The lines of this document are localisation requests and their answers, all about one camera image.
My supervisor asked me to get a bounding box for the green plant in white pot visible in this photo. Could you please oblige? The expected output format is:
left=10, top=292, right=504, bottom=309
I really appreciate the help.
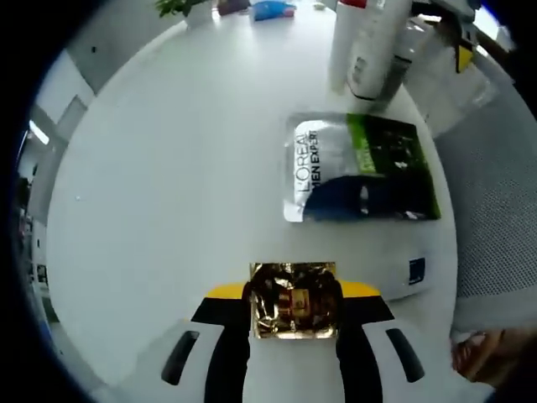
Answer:
left=154, top=0, right=211, bottom=29

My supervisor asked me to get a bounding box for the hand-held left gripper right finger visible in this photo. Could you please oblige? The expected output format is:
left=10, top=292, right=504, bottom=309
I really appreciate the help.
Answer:
left=334, top=280, right=463, bottom=403

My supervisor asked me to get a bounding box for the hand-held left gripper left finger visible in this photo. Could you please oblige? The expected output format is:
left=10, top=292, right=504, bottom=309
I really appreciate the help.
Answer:
left=120, top=281, right=254, bottom=403

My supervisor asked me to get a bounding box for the blue tissue pack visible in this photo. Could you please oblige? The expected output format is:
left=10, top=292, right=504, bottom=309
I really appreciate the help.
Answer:
left=250, top=0, right=297, bottom=22

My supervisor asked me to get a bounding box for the silver green skincare sachet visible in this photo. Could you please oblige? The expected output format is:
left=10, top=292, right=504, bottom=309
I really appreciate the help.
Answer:
left=281, top=111, right=442, bottom=224

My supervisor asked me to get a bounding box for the clear plastic sachet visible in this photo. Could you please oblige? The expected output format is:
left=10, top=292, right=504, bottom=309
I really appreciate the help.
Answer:
left=379, top=251, right=431, bottom=301

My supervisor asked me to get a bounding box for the white skincare tube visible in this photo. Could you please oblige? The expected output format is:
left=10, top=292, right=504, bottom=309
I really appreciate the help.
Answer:
left=346, top=0, right=414, bottom=102

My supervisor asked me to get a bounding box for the small clear skincare bottle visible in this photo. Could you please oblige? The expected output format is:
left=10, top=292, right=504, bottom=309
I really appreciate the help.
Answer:
left=392, top=16, right=433, bottom=100

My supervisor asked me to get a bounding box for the gold skincare sachet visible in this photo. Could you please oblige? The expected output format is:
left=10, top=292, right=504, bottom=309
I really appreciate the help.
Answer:
left=249, top=260, right=340, bottom=341

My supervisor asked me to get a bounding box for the white skincare bottle red collar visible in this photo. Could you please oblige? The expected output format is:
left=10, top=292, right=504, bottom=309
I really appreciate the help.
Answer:
left=328, top=0, right=366, bottom=93

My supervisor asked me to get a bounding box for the grey mesh office chair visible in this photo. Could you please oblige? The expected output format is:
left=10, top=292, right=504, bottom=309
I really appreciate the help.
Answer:
left=427, top=62, right=537, bottom=337

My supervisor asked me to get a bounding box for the small plant in red pot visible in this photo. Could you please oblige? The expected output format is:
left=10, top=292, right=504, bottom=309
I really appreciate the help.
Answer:
left=216, top=0, right=251, bottom=16

